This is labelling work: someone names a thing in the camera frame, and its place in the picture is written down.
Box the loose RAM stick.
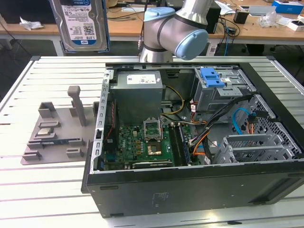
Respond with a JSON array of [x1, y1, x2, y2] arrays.
[[41, 140, 69, 146]]

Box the grey parts rack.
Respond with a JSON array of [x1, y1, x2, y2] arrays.
[[20, 85, 100, 166]]

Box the metal disk bay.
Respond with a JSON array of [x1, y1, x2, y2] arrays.
[[213, 134, 296, 164]]

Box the large black box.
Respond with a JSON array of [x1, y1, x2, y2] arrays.
[[0, 0, 57, 24]]

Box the orange wire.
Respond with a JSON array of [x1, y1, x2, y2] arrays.
[[192, 133, 209, 156]]

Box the black RAM slot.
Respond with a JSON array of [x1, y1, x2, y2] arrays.
[[169, 123, 185, 167]]

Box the wooden desk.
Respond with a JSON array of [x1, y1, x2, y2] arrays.
[[0, 0, 304, 46]]

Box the blue plastic drive latch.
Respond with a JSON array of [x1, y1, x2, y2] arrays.
[[200, 68, 225, 88]]

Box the white keyboard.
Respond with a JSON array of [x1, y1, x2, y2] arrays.
[[121, 6, 148, 12]]

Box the grey flat tray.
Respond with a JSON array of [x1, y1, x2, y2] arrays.
[[248, 5, 277, 16]]

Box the hard disk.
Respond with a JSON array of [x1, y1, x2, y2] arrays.
[[48, 0, 111, 53]]

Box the black desktop tower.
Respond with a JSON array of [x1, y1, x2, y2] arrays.
[[205, 7, 222, 34]]

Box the blue wire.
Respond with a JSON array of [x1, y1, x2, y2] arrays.
[[232, 107, 252, 135]]

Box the red wire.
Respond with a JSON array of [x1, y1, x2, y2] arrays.
[[105, 99, 118, 140]]

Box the yellow wires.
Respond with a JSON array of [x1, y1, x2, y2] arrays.
[[161, 85, 185, 116]]

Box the small white box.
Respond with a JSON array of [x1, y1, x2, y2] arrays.
[[286, 19, 304, 31]]

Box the blue cardboard box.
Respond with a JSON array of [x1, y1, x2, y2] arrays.
[[272, 0, 304, 15]]

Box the locking lever wire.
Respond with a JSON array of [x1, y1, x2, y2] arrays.
[[159, 116, 165, 142]]

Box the black cable bundle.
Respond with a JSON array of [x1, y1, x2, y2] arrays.
[[190, 94, 277, 145]]

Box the metal drive cage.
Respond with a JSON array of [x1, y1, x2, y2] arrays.
[[192, 67, 257, 114]]

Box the CPU socket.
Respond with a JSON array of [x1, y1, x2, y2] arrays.
[[145, 141, 164, 157]]

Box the metal socket cover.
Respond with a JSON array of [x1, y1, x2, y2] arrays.
[[143, 118, 163, 143]]

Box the black open PC case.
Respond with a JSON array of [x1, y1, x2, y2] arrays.
[[80, 62, 304, 219]]

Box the grey power supply unit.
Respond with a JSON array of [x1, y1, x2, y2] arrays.
[[109, 71, 166, 126]]

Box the black graphics card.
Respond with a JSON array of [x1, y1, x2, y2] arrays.
[[132, 160, 174, 170]]

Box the installed RAM stick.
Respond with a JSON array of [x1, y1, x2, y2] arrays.
[[178, 124, 192, 166]]

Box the clear plastic bag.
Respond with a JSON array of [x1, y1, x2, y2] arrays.
[[257, 11, 283, 28]]

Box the green motherboard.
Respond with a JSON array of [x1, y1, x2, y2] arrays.
[[104, 124, 193, 171]]

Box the crumpled white paper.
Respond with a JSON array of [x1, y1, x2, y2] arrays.
[[19, 16, 45, 31]]

